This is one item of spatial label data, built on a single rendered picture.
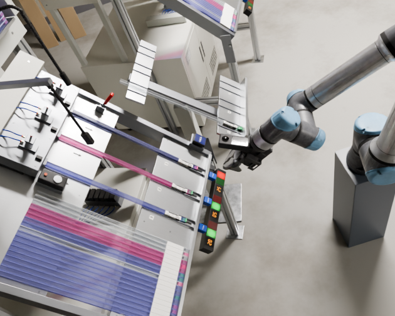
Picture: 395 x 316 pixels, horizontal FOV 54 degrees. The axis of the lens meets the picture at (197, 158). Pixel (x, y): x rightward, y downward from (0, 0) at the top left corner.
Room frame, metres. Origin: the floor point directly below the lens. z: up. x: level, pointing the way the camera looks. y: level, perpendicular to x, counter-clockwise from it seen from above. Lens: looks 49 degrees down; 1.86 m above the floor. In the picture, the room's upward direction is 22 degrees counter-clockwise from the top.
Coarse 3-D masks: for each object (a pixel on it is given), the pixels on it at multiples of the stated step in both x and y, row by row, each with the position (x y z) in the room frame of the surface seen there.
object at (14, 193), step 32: (64, 128) 1.02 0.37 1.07; (96, 128) 1.04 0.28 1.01; (64, 160) 0.91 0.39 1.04; (96, 160) 0.92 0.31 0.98; (0, 192) 0.79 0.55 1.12; (32, 192) 0.80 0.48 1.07; (64, 192) 0.80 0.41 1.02; (0, 224) 0.71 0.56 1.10; (0, 256) 0.62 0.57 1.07; (32, 288) 0.54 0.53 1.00
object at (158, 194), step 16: (176, 144) 1.02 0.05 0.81; (160, 160) 0.94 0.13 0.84; (192, 160) 0.96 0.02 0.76; (160, 176) 0.88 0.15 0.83; (176, 176) 0.89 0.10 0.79; (192, 176) 0.89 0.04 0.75; (160, 192) 0.82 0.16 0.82; (176, 192) 0.83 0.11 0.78; (192, 192) 0.83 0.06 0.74; (144, 208) 0.77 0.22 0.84; (176, 208) 0.77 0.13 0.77; (192, 208) 0.77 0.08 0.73; (144, 224) 0.71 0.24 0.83; (160, 224) 0.71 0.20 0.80; (176, 224) 0.71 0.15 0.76; (192, 224) 0.72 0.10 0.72; (176, 240) 0.66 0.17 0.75
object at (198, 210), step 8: (208, 160) 0.95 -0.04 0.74; (208, 168) 0.91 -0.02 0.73; (200, 192) 0.83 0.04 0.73; (200, 200) 0.79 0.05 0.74; (200, 208) 0.76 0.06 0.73; (192, 232) 0.68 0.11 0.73; (192, 240) 0.65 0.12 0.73; (192, 248) 0.62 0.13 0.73; (184, 272) 0.56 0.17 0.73; (184, 280) 0.53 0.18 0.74; (184, 288) 0.51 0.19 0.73; (176, 312) 0.45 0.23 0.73
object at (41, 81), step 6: (36, 78) 0.89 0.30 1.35; (42, 78) 0.88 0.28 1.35; (48, 78) 0.87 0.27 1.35; (0, 84) 0.93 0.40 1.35; (6, 84) 0.92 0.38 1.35; (12, 84) 0.91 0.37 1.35; (18, 84) 0.90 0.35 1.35; (24, 84) 0.89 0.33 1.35; (30, 84) 0.88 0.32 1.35; (36, 84) 0.88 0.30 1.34; (42, 84) 0.87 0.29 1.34; (48, 84) 0.86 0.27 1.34
